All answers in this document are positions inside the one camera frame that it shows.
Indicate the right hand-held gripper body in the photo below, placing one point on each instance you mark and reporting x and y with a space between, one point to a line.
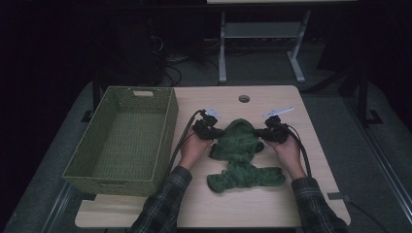
277 132

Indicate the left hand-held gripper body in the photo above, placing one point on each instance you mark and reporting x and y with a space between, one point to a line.
204 127

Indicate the green knit garment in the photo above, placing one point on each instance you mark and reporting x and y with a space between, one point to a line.
239 142

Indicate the person's right hand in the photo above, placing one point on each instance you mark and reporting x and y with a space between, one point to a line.
288 155

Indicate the person's left hand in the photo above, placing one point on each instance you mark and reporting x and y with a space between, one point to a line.
192 150

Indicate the green woven basket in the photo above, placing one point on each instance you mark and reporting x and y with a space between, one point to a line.
129 139

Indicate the grey tape strip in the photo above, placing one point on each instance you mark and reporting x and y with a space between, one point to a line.
336 196

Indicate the white metal stand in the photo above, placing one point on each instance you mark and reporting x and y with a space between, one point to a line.
262 29

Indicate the black stand post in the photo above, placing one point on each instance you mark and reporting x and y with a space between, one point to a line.
362 97

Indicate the metal floor rail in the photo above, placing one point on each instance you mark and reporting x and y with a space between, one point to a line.
58 207
382 165

